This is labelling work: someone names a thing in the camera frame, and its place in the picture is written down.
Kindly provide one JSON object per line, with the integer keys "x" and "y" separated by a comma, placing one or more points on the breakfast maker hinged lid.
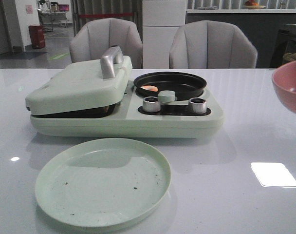
{"x": 82, "y": 87}

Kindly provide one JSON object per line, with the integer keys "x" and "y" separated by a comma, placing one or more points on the silver control knob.
{"x": 197, "y": 105}
{"x": 151, "y": 104}

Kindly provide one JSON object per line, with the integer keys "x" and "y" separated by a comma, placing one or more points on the black round frying pan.
{"x": 184, "y": 85}

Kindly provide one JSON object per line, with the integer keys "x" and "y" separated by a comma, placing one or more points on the pink bowl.
{"x": 284, "y": 83}

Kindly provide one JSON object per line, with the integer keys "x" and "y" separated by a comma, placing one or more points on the grey upholstered chair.
{"x": 96, "y": 36}
{"x": 210, "y": 44}

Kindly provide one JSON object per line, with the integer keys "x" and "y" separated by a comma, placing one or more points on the red trash bin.
{"x": 36, "y": 36}

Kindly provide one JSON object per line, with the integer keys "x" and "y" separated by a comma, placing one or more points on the bread slice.
{"x": 104, "y": 109}

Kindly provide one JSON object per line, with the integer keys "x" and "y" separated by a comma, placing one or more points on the white refrigerator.
{"x": 160, "y": 20}

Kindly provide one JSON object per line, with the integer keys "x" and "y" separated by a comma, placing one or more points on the mint green breakfast maker base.
{"x": 127, "y": 121}

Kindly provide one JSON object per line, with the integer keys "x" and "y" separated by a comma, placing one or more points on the beige cushion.
{"x": 288, "y": 57}

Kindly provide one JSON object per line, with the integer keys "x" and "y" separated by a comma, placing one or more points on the mint green round plate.
{"x": 103, "y": 185}

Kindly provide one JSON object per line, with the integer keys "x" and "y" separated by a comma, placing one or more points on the dark washing machine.
{"x": 285, "y": 43}

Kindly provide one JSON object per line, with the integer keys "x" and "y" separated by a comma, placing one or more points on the left silver control knob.
{"x": 151, "y": 104}

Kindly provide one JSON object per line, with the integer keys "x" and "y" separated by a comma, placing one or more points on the left grey upholstered chair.
{"x": 96, "y": 36}

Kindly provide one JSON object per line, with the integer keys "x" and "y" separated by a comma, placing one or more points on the fruit plate on counter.
{"x": 252, "y": 5}

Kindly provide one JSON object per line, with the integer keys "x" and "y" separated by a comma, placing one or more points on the right silver control knob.
{"x": 197, "y": 105}

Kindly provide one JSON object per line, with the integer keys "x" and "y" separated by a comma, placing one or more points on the right grey upholstered chair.
{"x": 210, "y": 44}

